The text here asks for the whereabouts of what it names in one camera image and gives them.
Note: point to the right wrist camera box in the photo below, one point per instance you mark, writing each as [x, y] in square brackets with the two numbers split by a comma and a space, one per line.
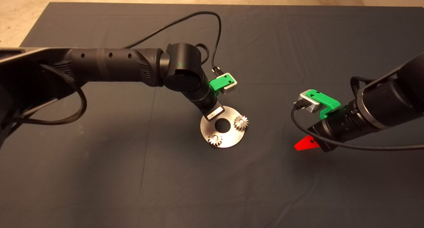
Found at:
[309, 102]

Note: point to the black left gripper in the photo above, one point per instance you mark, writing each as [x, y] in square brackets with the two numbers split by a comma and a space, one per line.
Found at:
[213, 111]

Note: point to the dark grey table cloth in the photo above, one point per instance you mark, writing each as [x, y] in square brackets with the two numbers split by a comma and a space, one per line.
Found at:
[198, 188]

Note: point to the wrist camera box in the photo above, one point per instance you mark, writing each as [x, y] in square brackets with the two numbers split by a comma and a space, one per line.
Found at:
[230, 87]
[309, 102]

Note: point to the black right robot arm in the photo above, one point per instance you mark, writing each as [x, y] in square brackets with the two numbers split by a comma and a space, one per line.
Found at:
[391, 102]

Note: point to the steel planetary gear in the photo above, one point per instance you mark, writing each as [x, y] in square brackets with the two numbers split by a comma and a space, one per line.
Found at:
[215, 139]
[241, 122]

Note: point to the round metal carrier plate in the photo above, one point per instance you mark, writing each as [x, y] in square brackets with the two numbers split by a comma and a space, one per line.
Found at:
[228, 137]

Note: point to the green left camera mount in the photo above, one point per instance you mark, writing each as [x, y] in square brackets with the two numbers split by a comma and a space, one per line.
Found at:
[218, 83]

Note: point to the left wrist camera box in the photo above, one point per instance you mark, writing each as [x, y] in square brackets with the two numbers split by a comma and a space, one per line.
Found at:
[230, 87]

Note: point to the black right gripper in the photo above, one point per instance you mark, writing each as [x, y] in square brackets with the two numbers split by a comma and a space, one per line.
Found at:
[324, 137]

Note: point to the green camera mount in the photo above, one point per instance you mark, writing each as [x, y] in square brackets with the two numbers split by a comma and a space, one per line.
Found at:
[218, 83]
[328, 102]

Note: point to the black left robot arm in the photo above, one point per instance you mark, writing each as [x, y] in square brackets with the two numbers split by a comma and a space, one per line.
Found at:
[116, 64]

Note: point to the thick black braided sleeve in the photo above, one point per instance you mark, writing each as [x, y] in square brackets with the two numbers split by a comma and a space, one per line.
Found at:
[84, 105]

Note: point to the green right camera mount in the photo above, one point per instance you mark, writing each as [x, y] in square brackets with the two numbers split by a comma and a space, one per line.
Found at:
[328, 102]

